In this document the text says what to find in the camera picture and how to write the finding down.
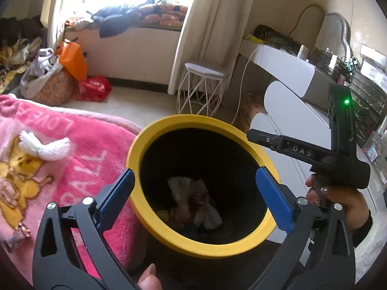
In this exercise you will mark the grey white garment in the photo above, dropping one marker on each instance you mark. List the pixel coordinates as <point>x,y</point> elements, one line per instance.
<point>42,63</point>

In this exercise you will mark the pile of mixed clothes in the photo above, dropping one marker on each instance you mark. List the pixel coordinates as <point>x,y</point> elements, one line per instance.
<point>18,48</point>

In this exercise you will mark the person's right forearm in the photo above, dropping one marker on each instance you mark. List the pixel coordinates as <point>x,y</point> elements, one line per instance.
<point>362,231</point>

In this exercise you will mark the cream curtain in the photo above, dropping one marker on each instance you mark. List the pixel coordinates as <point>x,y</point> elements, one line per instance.
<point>211,30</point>
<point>60,9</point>

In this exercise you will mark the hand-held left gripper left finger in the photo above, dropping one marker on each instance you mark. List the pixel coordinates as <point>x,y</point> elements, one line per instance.
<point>116,199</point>

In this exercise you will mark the yellow rimmed black trash bin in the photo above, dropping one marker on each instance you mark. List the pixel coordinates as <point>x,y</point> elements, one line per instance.
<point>169,127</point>

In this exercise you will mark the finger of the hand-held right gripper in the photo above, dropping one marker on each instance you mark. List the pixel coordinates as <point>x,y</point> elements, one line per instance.
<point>264,139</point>

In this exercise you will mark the white twisted tissue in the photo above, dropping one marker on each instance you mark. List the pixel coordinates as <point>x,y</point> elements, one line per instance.
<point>45,149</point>

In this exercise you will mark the red plastic bag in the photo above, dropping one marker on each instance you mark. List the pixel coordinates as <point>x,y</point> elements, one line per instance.
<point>93,89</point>

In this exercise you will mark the person's right hand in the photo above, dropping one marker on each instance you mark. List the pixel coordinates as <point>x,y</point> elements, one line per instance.
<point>353,205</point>

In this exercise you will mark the orange black patterned blanket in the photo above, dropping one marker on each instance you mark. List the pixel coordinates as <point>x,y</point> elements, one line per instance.
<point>166,13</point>

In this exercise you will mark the orange bag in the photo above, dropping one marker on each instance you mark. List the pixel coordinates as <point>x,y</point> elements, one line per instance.
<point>72,60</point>

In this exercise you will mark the black bag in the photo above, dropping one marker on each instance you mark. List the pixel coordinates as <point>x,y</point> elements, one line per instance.
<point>272,34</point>

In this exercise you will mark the white framed mirror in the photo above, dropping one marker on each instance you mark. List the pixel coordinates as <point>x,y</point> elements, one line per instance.
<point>334,33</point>

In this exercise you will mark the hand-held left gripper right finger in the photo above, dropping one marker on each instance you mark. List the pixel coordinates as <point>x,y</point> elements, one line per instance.
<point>275,201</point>

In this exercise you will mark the white bottle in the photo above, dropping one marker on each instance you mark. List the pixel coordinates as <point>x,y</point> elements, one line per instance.
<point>303,53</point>

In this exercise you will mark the shiny purple candy wrapper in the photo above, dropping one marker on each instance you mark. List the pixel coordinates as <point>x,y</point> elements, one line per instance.
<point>18,236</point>

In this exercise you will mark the dark padded jacket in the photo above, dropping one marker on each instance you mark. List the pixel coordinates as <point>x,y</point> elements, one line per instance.
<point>118,16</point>

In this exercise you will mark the pink cartoon printed blanket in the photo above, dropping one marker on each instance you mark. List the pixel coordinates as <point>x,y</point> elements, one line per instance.
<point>78,145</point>

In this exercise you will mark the person's left hand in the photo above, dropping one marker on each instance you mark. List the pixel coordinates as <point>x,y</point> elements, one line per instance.
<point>149,279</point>

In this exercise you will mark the white cabinet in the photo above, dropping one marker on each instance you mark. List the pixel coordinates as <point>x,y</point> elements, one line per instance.
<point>290,117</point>

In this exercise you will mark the orange green cloth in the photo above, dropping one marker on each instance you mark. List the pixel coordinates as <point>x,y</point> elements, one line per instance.
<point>75,23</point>

